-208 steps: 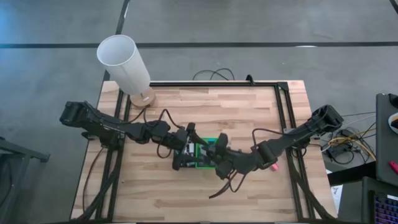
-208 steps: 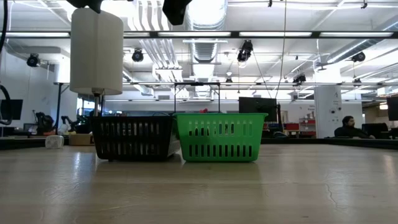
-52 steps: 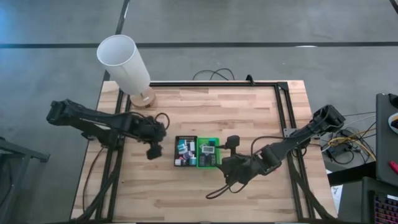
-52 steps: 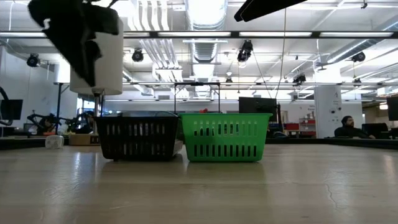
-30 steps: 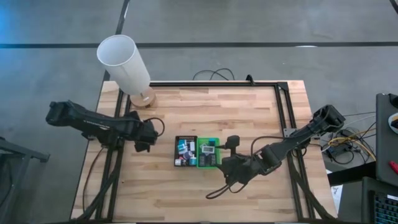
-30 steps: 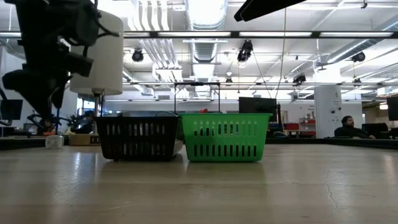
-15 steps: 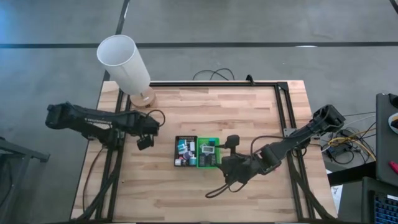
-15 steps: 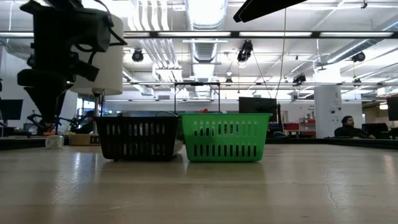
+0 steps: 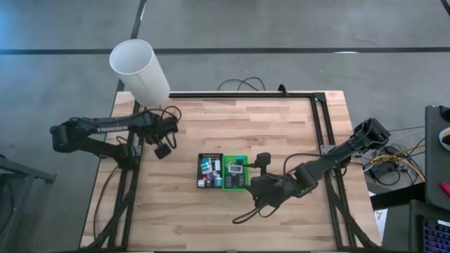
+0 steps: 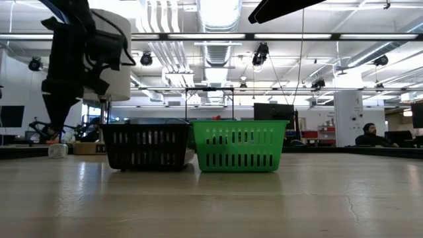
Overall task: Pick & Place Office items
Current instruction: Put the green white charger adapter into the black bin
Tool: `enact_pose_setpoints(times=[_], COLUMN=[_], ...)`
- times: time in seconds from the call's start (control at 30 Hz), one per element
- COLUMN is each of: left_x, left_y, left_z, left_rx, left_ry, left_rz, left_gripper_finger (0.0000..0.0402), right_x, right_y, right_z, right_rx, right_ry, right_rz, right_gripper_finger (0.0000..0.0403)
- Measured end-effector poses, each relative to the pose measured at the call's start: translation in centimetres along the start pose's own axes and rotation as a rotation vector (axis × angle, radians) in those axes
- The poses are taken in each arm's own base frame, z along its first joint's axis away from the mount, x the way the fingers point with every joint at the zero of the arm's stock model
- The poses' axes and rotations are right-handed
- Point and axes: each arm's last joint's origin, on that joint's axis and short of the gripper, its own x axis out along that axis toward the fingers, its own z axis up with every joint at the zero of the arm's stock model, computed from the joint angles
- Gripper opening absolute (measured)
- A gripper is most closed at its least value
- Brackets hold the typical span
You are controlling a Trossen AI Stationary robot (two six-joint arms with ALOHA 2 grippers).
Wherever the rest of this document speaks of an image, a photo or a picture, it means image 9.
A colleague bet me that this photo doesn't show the floor cable bundle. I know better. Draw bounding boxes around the floor cable bundle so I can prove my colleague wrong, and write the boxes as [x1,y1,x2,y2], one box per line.
[361,124,426,187]

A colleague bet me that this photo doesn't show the white bowl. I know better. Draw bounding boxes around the white bowl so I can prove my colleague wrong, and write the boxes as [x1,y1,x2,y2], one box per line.
[438,126,450,153]

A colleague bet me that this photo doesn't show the white paper sheet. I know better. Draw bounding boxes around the white paper sheet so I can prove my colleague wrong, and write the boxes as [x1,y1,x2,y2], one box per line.
[373,207,389,232]

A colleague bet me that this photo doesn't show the backlit computer keyboard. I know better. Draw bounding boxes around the backlit computer keyboard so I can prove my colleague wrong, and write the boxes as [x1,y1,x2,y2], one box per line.
[421,217,450,253]

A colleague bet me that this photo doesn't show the black plastic basket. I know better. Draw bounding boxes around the black plastic basket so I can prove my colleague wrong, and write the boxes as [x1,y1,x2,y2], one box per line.
[196,153,224,189]

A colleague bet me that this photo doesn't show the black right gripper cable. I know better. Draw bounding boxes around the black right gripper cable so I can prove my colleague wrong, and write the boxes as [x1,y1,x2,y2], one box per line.
[231,203,281,225]

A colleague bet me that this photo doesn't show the grey metal cart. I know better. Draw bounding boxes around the grey metal cart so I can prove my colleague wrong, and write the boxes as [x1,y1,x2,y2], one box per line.
[0,154,57,253]

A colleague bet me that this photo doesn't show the black keyboard shelf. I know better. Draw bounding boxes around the black keyboard shelf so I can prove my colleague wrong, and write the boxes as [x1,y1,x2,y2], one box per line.
[407,199,450,253]

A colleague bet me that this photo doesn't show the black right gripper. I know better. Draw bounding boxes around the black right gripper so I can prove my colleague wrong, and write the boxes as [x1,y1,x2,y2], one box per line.
[241,153,293,209]

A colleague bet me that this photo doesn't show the green plastic basket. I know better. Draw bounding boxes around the green plastic basket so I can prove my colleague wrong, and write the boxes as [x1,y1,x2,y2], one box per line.
[221,155,250,191]

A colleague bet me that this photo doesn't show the white shade wooden base lamp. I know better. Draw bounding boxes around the white shade wooden base lamp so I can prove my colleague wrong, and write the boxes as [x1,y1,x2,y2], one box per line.
[108,39,177,117]

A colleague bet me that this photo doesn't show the black aluminium rig frame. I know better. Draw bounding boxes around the black aluminium rig frame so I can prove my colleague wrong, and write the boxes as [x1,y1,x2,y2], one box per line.
[82,91,379,251]

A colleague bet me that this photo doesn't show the black floor cable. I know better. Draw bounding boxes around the black floor cable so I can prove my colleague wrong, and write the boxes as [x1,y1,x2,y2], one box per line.
[217,76,288,96]

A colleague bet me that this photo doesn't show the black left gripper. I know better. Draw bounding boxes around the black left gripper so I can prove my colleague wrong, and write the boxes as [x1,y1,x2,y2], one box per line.
[146,114,179,160]

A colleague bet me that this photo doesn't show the black desk top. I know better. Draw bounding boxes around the black desk top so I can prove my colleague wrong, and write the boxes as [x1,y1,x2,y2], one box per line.
[424,104,450,212]

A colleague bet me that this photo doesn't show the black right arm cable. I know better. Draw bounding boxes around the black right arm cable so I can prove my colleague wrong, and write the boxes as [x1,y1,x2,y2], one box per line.
[282,152,323,176]

